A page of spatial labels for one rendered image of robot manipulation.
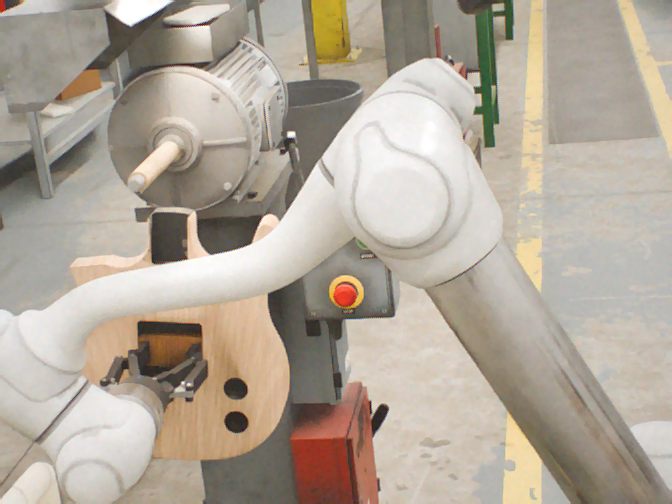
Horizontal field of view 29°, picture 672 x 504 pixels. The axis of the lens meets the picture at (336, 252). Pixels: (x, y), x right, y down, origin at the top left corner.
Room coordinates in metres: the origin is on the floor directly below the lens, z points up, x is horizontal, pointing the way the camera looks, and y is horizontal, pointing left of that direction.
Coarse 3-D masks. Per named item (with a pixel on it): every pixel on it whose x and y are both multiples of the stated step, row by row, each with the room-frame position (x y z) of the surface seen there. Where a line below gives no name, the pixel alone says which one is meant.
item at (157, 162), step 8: (168, 144) 2.07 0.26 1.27; (160, 152) 2.02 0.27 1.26; (168, 152) 2.04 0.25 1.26; (176, 152) 2.07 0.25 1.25; (152, 160) 1.97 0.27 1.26; (160, 160) 1.99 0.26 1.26; (168, 160) 2.02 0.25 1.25; (144, 168) 1.93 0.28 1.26; (152, 168) 1.95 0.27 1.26; (160, 168) 1.97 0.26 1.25; (144, 176) 1.91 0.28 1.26; (152, 176) 1.93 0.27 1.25
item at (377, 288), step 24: (336, 264) 2.06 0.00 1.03; (360, 264) 2.05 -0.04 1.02; (384, 264) 2.04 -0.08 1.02; (312, 288) 2.07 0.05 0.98; (360, 288) 2.05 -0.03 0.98; (384, 288) 2.04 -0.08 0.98; (312, 312) 2.07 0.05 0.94; (336, 312) 2.06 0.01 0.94; (360, 312) 2.05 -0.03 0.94; (384, 312) 2.04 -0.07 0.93; (336, 336) 2.10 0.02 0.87
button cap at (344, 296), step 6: (336, 288) 2.04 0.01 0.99; (342, 288) 2.03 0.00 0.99; (348, 288) 2.03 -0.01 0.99; (336, 294) 2.03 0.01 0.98; (342, 294) 2.03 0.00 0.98; (348, 294) 2.03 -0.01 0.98; (354, 294) 2.03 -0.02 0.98; (336, 300) 2.03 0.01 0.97; (342, 300) 2.03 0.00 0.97; (348, 300) 2.03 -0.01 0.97; (354, 300) 2.03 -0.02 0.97; (342, 306) 2.03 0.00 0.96; (348, 306) 2.03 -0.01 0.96
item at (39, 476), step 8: (32, 464) 1.24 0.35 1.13; (40, 464) 1.23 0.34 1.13; (48, 464) 1.24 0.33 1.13; (24, 472) 1.22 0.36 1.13; (32, 472) 1.22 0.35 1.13; (40, 472) 1.22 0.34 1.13; (48, 472) 1.23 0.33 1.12; (24, 480) 1.20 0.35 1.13; (32, 480) 1.20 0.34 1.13; (40, 480) 1.21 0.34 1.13; (48, 480) 1.22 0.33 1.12; (16, 488) 1.19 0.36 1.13; (24, 488) 1.19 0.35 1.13; (32, 488) 1.19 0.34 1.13; (40, 488) 1.20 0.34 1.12; (48, 488) 1.22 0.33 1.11; (8, 496) 1.17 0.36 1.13; (16, 496) 1.17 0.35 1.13; (24, 496) 1.18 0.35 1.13; (32, 496) 1.18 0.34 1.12; (40, 496) 1.20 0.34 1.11
